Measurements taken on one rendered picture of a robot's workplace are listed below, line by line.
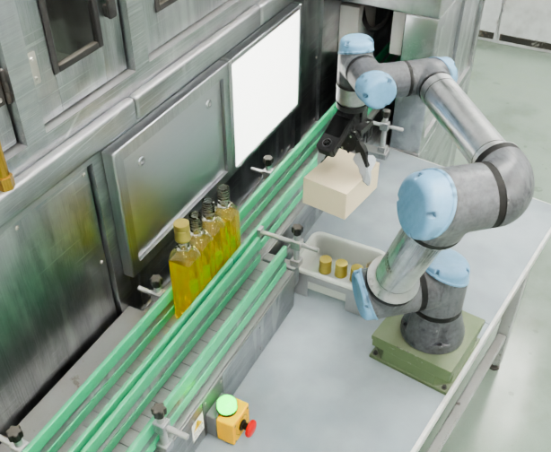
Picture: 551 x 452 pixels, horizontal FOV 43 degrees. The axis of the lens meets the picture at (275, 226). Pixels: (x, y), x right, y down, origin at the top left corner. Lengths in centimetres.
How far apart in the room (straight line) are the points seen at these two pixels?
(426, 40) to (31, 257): 142
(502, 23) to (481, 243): 323
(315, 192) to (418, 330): 40
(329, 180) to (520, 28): 367
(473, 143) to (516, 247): 88
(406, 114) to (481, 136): 112
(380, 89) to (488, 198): 39
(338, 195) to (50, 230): 65
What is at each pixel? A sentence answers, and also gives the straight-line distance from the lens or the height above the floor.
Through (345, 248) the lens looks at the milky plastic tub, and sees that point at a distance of 196.
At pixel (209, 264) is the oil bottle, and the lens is 162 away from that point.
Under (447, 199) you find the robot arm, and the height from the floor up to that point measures 142.
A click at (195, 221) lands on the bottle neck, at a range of 154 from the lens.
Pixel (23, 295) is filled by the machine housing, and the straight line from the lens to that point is 143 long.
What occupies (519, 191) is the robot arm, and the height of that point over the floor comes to 141.
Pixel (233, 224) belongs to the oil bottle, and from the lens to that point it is 167.
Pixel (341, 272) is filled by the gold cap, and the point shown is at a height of 79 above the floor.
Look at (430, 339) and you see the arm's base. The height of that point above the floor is 87.
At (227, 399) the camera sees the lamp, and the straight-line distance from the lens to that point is 155.
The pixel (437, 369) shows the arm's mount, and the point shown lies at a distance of 168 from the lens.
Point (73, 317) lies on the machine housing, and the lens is 159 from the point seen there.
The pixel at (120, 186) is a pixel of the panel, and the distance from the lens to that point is 150.
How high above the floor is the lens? 209
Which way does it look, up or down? 39 degrees down
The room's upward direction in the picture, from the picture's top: straight up
